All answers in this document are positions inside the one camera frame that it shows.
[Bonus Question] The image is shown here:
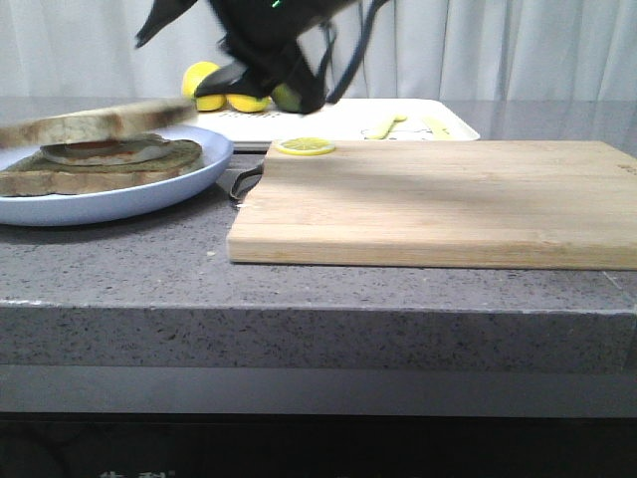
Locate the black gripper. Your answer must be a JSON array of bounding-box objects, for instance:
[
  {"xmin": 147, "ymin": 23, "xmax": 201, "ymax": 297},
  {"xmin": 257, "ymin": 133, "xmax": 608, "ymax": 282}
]
[{"xmin": 135, "ymin": 0, "xmax": 351, "ymax": 114}]

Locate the fried egg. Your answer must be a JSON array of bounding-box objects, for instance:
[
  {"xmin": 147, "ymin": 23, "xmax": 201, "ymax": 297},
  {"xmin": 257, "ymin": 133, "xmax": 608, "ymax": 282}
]
[{"xmin": 40, "ymin": 133, "xmax": 175, "ymax": 166}]

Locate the bread slice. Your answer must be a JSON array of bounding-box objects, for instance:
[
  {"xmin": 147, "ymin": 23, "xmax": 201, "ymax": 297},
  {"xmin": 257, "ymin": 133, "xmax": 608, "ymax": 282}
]
[
  {"xmin": 1, "ymin": 98, "xmax": 198, "ymax": 148},
  {"xmin": 1, "ymin": 139, "xmax": 203, "ymax": 197}
]

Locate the light blue round plate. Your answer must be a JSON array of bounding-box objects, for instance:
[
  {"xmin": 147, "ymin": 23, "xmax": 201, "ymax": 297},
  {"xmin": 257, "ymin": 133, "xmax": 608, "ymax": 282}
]
[{"xmin": 1, "ymin": 125, "xmax": 234, "ymax": 226}]

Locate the white rectangular tray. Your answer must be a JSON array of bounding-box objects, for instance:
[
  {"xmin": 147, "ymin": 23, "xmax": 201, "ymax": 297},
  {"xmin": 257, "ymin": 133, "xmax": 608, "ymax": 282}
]
[{"xmin": 191, "ymin": 99, "xmax": 480, "ymax": 151}]

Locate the left yellow lemon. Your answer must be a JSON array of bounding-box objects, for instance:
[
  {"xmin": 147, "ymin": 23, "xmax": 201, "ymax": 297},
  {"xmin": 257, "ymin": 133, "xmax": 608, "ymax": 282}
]
[{"xmin": 181, "ymin": 61, "xmax": 226, "ymax": 112}]

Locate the right yellow lemon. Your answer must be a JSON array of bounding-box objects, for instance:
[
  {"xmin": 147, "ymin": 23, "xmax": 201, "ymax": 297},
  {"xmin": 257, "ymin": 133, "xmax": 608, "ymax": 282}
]
[{"xmin": 226, "ymin": 94, "xmax": 271, "ymax": 114}]

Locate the green lime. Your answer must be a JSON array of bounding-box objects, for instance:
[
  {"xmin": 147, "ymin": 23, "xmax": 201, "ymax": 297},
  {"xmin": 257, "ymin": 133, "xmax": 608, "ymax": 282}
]
[{"xmin": 271, "ymin": 84, "xmax": 302, "ymax": 114}]

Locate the yellow lemon slice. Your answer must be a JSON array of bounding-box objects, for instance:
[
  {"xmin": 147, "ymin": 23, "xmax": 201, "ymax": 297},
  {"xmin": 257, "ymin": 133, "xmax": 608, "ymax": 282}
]
[{"xmin": 274, "ymin": 136, "xmax": 335, "ymax": 156}]

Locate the yellow plastic spoon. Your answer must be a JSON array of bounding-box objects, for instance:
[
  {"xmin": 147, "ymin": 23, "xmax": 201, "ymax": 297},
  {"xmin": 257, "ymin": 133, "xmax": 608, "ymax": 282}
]
[{"xmin": 364, "ymin": 115, "xmax": 407, "ymax": 140}]

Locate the yellow plastic knife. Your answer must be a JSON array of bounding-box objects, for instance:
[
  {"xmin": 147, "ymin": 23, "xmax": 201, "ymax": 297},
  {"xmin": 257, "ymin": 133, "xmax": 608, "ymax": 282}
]
[{"xmin": 422, "ymin": 117, "xmax": 455, "ymax": 140}]

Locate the grey white curtain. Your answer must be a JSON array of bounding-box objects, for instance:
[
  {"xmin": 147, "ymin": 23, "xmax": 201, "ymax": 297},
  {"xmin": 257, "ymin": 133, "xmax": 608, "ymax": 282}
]
[{"xmin": 1, "ymin": 1, "xmax": 636, "ymax": 101}]

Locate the wooden cutting board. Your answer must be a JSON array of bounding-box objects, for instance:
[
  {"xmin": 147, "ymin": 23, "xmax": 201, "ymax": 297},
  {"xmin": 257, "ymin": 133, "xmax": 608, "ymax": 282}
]
[{"xmin": 227, "ymin": 140, "xmax": 636, "ymax": 270}]

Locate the metal cutting board handle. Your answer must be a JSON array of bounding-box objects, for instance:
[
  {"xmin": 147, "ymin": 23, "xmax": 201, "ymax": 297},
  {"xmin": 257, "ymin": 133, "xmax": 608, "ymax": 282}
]
[{"xmin": 229, "ymin": 163, "xmax": 264, "ymax": 203}]

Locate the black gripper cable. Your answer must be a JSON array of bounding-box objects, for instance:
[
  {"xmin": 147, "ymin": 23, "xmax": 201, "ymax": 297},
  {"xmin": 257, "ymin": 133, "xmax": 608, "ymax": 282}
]
[{"xmin": 318, "ymin": 0, "xmax": 389, "ymax": 105}]

